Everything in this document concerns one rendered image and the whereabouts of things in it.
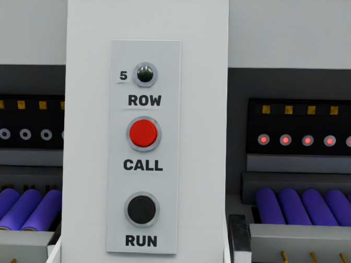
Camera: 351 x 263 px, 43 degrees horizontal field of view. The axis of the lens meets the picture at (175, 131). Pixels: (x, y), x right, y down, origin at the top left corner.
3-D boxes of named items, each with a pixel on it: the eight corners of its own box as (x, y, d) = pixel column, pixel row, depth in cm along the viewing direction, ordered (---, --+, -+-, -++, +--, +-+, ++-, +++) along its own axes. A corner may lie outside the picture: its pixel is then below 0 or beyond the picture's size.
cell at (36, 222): (66, 207, 39) (42, 249, 33) (46, 207, 40) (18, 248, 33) (65, 189, 39) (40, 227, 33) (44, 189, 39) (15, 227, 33)
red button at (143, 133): (156, 147, 25) (157, 119, 25) (128, 147, 25) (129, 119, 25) (158, 147, 26) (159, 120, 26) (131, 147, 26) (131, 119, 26)
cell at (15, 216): (44, 207, 40) (15, 248, 33) (24, 206, 40) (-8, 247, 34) (42, 189, 39) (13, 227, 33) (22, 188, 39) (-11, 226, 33)
